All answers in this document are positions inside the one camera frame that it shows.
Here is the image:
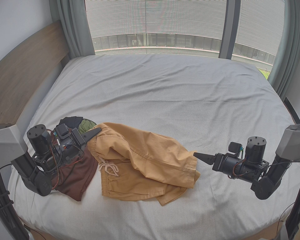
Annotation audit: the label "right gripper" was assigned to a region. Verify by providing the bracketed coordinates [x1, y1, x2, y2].
[212, 152, 246, 179]

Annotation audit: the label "brown garment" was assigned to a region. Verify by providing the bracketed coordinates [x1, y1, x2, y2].
[54, 148, 99, 201]

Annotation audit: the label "tan shorts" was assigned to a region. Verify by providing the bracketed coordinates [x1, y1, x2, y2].
[87, 122, 201, 207]

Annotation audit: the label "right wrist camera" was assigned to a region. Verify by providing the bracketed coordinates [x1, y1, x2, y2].
[228, 142, 242, 158]

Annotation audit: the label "blue-green curtain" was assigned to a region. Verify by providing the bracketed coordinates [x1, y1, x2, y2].
[49, 0, 95, 59]
[267, 0, 300, 102]

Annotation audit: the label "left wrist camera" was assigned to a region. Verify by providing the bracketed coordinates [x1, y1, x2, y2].
[54, 123, 71, 141]

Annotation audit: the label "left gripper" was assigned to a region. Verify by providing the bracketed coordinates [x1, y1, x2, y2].
[54, 127, 103, 164]

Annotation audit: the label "bed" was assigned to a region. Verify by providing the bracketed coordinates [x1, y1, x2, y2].
[0, 20, 300, 240]

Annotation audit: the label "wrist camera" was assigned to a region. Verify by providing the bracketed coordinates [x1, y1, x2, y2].
[228, 142, 242, 158]
[54, 123, 71, 141]

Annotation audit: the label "black garment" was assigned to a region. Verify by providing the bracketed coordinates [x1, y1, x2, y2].
[58, 116, 83, 129]

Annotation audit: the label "green garment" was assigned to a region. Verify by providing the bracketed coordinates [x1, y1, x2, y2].
[78, 118, 98, 134]

